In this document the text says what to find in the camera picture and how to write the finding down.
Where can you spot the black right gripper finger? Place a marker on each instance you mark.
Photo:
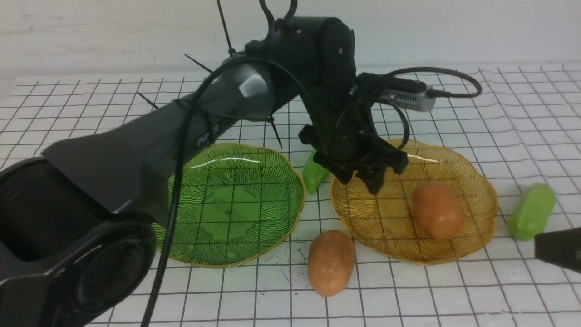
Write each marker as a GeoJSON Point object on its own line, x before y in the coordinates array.
{"type": "Point", "coordinates": [372, 177]}

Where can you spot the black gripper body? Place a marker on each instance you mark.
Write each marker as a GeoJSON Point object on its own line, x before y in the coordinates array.
{"type": "Point", "coordinates": [345, 134]}

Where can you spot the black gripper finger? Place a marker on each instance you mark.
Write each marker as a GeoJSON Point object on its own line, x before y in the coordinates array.
{"type": "Point", "coordinates": [343, 173]}

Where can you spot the pointed green cucumber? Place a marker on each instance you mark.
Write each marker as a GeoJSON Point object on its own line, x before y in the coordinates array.
{"type": "Point", "coordinates": [314, 174]}

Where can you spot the orange potato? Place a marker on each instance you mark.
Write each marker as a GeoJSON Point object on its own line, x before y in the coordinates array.
{"type": "Point", "coordinates": [331, 260]}
{"type": "Point", "coordinates": [438, 210]}

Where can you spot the blunt green cucumber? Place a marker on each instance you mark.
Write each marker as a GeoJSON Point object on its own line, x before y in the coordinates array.
{"type": "Point", "coordinates": [532, 212]}

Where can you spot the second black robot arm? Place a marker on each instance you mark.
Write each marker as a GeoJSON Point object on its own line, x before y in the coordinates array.
{"type": "Point", "coordinates": [560, 248]}

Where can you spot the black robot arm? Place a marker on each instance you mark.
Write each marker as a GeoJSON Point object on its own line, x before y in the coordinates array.
{"type": "Point", "coordinates": [76, 235]}

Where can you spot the amber glass plate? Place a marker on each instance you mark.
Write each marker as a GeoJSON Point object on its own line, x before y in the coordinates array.
{"type": "Point", "coordinates": [386, 222]}

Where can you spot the green glass plate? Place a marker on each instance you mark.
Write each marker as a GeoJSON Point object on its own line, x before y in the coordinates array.
{"type": "Point", "coordinates": [237, 202]}

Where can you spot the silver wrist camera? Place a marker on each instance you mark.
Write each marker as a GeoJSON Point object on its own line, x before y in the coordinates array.
{"type": "Point", "coordinates": [407, 94]}

